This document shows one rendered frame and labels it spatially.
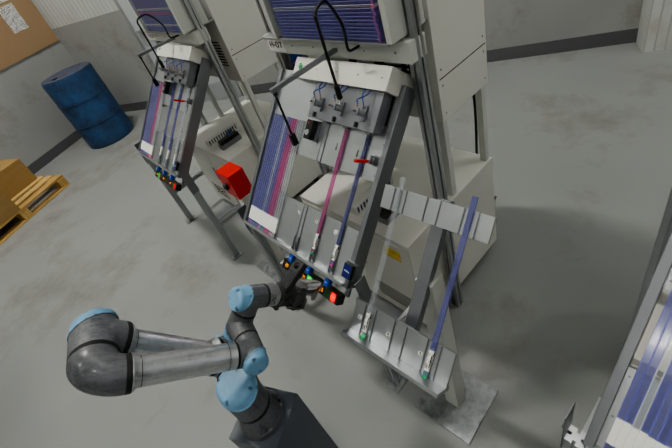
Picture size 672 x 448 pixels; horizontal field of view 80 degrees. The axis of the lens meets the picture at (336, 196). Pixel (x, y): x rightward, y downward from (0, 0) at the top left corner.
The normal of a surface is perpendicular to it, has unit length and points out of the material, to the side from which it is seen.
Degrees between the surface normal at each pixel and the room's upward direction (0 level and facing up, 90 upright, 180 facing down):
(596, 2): 90
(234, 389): 8
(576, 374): 0
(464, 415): 0
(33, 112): 90
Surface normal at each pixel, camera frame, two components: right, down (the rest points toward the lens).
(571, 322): -0.28, -0.74
